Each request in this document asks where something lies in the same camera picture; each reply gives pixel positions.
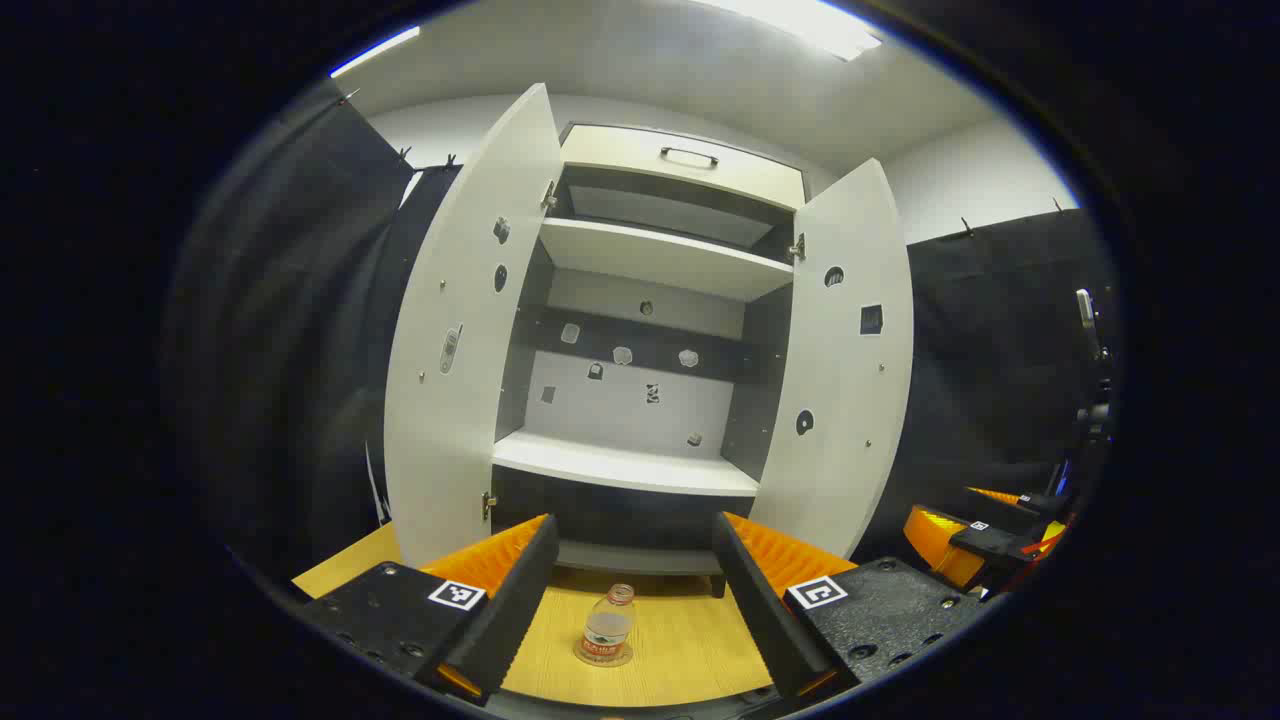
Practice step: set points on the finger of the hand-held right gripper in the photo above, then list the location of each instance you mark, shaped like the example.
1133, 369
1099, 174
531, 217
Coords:
1005, 497
935, 540

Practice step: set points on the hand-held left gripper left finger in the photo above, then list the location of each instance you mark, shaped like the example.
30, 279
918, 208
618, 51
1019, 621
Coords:
515, 610

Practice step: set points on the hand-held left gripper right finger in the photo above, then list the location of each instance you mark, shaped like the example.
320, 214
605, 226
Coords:
760, 610

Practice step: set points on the clear plastic water bottle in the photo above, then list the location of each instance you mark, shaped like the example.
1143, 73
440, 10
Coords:
607, 625

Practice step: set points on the black backdrop cloth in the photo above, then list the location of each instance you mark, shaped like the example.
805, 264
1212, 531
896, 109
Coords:
290, 330

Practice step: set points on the white cabinet drawer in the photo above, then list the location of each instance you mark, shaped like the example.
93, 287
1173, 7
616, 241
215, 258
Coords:
620, 165

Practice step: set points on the wide ceiling light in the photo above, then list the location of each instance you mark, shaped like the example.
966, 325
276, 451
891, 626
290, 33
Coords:
800, 22

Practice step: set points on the narrow ceiling light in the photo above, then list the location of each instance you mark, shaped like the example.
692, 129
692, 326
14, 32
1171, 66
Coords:
375, 52

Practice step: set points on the camera on tripod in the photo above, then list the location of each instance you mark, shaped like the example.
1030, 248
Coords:
1088, 315

